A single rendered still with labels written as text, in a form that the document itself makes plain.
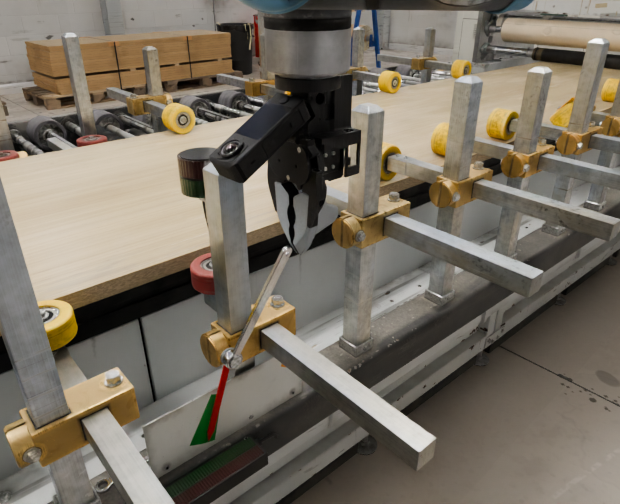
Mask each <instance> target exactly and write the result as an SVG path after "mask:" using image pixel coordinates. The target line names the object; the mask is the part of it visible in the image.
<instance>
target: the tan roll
mask: <svg viewBox="0 0 620 504"><path fill-rule="evenodd" d="M489 32H497V33H501V38H502V40H503V41H504V42H515V43H526V44H538V45H549V46H560V47H571V48H583V49H586V48H587V43H588V42H589V41H591V40H592V39H594V38H605V39H607V40H608V41H609V42H610V45H609V49H608V51H616V52H620V24H613V23H595V22H576V21H558V20H540V19H521V18H507V19H506V20H505V21H504V23H503V25H502V26H494V25H491V26H490V27H489Z"/></svg>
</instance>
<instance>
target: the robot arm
mask: <svg viewBox="0 0 620 504"><path fill-rule="evenodd" d="M239 1H240V2H242V3H243V4H245V5H247V6H249V7H251V8H253V9H255V10H257V11H259V12H263V20H264V35H265V62H266V70H267V71H268V72H269V73H272V74H275V88H276V89H278V90H282V91H287V92H290V93H291V95H288V94H283V93H276V94H275V95H274V96H273V97H272V98H271V99H270V100H269V101H267V102H266V103H265V104H264V105H263V106H262V107H261V108H260V109H259V110H258V111H257V112H256V113H255V114H253V115H252V116H251V117H250V118H249V119H248V120H247V121H246V122H245V123H244V124H243V125H242V126H241V127H239V128H238V129H237V130H236V131H235V132H234V133H233V134H232V135H231V136H230V137H229V138H228V139H226V140H225V141H224V142H223V143H222V144H221V145H220V146H219V147H218V148H217V149H216V150H215V151H214V152H212V153H211V154H210V155H209V159H210V161H211V163H212V164H213V166H214V167H215V169H216V171H217V172H218V174H219V175H221V176H223V177H225V178H228V179H230V180H233V181H235V182H238V183H245V182H246V181H247V180H248V179H249V178H250V177H251V176H252V175H253V174H254V173H255V172H256V171H257V170H258V169H259V168H260V167H261V166H262V165H263V164H264V163H265V162H266V161H267V160H268V167H267V179H268V186H269V190H270V194H271V197H272V201H273V205H274V208H275V211H276V212H277V214H278V218H279V221H280V224H281V226H282V228H283V230H284V233H285V235H286V237H287V239H288V241H289V243H290V244H291V246H292V248H293V249H294V251H295V252H296V253H299V254H300V255H302V254H304V253H305V252H306V251H307V250H308V248H309V247H310V245H311V243H312V241H313V239H314V237H315V235H316V234H317V233H319V232H320V231H321V230H323V229H324V228H326V227H327V226H329V225H330V224H332V223H333V222H334V221H335V220H336V219H337V216H338V207H337V206H335V205H332V204H329V203H327V202H326V194H327V186H326V183H325V180H328V181H332V180H335V179H338V178H342V176H343V174H344V177H349V176H352V175H356V174H359V170H360V149H361V130H359V129H355V128H352V127H351V109H352V82H353V74H348V73H347V74H344V73H346V72H347V71H349V70H350V60H351V30H352V28H351V20H352V18H351V16H352V10H378V9H379V10H436V11H485V12H487V13H490V14H500V13H504V12H507V11H514V10H520V9H523V8H525V7H527V6H528V5H530V4H531V3H532V2H533V1H534V0H239ZM353 144H357V150H356V165H352V166H349V167H348V165H351V157H348V153H349V145H353ZM344 150H345V155H344Z"/></svg>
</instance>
